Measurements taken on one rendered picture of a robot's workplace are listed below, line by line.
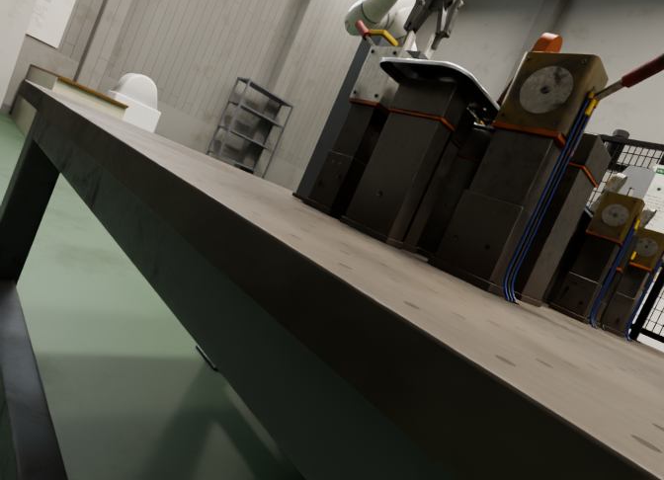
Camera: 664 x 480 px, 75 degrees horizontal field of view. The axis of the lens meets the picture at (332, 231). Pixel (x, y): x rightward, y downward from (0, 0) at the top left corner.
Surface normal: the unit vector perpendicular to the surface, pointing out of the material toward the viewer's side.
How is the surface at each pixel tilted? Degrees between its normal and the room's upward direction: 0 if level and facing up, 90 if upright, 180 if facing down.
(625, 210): 90
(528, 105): 90
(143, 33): 90
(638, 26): 90
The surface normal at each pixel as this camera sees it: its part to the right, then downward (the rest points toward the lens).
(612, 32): -0.66, -0.24
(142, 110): 0.60, 0.32
